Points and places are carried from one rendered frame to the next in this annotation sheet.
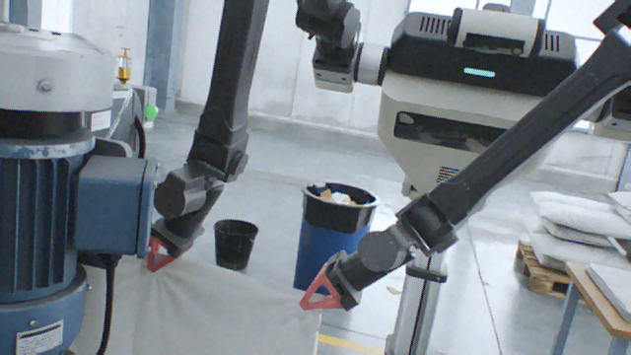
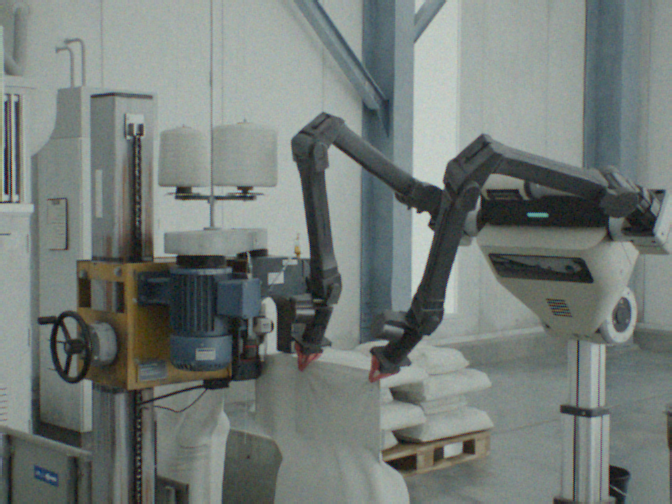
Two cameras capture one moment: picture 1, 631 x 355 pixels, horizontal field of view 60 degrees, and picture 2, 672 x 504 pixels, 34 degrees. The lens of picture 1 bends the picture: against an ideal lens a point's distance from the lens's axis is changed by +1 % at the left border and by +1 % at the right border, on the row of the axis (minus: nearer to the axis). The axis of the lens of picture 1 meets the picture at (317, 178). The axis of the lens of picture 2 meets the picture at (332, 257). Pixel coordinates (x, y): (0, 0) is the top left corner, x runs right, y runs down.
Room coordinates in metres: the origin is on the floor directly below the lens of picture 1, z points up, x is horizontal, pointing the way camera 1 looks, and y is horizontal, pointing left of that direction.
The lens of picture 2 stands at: (-1.40, -1.55, 1.50)
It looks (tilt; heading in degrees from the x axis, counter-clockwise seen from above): 3 degrees down; 37
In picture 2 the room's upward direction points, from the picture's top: straight up
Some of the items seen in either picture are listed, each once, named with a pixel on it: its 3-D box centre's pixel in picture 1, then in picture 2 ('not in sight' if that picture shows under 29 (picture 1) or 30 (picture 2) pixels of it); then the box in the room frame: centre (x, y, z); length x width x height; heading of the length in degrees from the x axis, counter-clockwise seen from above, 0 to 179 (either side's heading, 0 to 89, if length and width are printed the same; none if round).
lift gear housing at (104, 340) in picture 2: not in sight; (96, 343); (0.41, 0.55, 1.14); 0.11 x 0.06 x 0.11; 81
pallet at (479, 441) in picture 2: not in sight; (370, 447); (3.72, 2.03, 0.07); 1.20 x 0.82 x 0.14; 173
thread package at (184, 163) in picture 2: not in sight; (183, 158); (0.72, 0.55, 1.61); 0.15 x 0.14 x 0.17; 81
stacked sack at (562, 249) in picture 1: (580, 251); not in sight; (3.80, -1.98, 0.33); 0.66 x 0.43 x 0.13; 81
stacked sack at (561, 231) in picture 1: (571, 226); not in sight; (4.05, -1.99, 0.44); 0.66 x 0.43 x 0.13; 171
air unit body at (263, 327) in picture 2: not in sight; (262, 332); (0.82, 0.36, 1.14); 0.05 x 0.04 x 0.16; 171
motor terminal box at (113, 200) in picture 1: (117, 213); (239, 303); (0.56, 0.21, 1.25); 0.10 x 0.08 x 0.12; 16
